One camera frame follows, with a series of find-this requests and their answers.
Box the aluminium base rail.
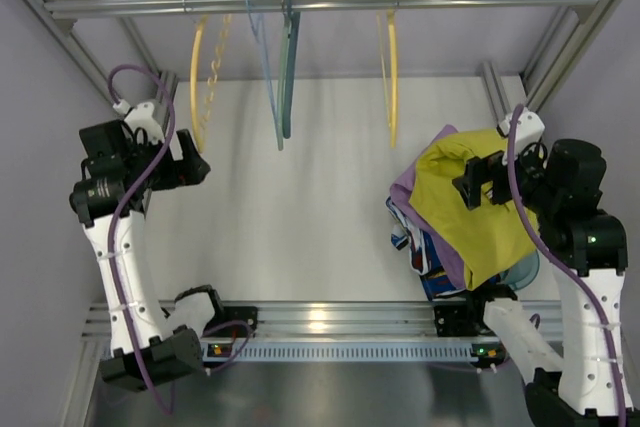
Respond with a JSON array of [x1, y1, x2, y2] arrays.
[[82, 300, 566, 343]]

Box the cream plastic hanger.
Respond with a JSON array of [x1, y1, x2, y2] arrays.
[[188, 14, 233, 153]]

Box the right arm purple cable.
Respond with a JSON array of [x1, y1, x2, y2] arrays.
[[505, 104, 629, 427]]

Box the aluminium hanging rail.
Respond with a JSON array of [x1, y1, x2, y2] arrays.
[[44, 0, 599, 20]]

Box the light blue wire hanger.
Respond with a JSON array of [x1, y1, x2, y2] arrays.
[[245, 0, 284, 151]]

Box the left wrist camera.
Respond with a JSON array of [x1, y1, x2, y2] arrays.
[[112, 100, 165, 144]]

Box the purple garment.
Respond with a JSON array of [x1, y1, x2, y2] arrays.
[[387, 124, 467, 289]]

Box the yellow plastic hanger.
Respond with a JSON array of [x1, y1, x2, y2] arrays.
[[376, 10, 399, 149]]

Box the dark green hanger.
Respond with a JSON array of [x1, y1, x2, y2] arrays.
[[278, 0, 300, 140]]

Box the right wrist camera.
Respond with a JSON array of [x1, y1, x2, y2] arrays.
[[497, 107, 545, 157]]

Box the slotted cable duct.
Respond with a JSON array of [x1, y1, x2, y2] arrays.
[[201, 339, 505, 364]]

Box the yellow-green trousers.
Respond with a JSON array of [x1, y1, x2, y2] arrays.
[[418, 129, 536, 290]]

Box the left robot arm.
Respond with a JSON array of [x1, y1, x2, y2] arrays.
[[69, 120, 258, 392]]

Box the right aluminium frame post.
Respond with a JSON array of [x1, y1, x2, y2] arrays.
[[482, 0, 640, 148]]

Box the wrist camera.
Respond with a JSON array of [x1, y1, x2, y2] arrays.
[[112, 100, 165, 144], [497, 107, 545, 157]]

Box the colourful printed garment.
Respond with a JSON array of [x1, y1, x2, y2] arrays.
[[385, 197, 465, 301]]

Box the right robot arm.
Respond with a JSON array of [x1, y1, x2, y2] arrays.
[[418, 132, 639, 426]]

